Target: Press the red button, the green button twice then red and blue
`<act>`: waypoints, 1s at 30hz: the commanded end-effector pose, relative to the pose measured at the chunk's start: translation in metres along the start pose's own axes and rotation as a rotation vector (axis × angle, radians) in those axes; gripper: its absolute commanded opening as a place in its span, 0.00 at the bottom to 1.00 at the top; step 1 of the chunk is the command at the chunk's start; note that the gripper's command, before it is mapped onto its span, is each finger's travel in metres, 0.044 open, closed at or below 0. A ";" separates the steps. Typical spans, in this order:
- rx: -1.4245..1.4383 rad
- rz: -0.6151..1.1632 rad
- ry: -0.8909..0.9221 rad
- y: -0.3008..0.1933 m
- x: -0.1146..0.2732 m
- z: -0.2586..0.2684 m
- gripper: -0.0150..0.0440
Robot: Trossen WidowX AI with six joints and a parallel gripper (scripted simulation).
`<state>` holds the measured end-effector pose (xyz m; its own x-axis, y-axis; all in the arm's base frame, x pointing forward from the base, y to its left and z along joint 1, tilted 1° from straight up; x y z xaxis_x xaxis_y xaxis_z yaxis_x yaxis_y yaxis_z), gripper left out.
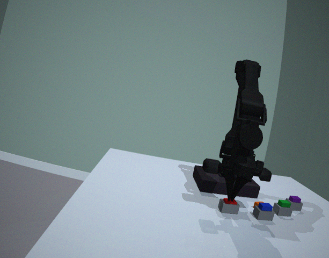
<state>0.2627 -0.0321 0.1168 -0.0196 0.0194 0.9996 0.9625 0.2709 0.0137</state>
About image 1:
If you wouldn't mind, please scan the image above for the green button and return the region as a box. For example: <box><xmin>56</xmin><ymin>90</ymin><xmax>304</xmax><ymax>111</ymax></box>
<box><xmin>272</xmin><ymin>200</ymin><xmax>293</xmax><ymax>217</ymax></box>

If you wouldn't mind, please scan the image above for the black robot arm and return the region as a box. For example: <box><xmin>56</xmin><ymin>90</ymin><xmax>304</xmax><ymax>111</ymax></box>
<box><xmin>219</xmin><ymin>60</ymin><xmax>267</xmax><ymax>179</ymax></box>

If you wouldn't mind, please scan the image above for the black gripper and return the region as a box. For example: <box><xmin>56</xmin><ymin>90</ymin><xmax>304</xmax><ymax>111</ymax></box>
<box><xmin>202</xmin><ymin>142</ymin><xmax>272</xmax><ymax>201</ymax></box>

